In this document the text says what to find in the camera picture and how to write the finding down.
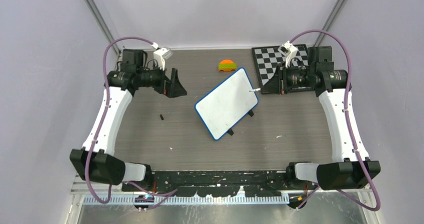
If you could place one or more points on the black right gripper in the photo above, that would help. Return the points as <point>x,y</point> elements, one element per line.
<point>274,84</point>

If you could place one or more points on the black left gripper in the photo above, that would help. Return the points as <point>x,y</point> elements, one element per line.
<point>173,88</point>

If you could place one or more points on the white black marker pen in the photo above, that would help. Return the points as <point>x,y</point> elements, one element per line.
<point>255,90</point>

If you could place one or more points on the blue framed whiteboard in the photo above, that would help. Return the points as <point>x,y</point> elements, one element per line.
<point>227,103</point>

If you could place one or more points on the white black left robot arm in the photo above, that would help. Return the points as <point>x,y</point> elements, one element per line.
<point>95,160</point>

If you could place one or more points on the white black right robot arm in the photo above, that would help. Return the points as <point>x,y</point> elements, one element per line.
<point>296,68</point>

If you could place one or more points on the black white checkerboard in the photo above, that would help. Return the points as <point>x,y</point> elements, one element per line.
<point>266,58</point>

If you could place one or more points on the orange green toy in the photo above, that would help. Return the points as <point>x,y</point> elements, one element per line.
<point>227,65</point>

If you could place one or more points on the perforated metal strip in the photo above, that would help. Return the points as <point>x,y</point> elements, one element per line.
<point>238,199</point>

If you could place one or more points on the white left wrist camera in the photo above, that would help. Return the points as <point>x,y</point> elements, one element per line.
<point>161,54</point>

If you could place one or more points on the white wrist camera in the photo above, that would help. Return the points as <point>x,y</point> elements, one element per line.
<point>289,51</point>
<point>161,54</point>

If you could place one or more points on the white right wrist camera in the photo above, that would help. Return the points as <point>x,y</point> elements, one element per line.
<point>289,51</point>

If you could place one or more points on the aluminium frame rail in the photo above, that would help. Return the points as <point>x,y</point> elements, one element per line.
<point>99,179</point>

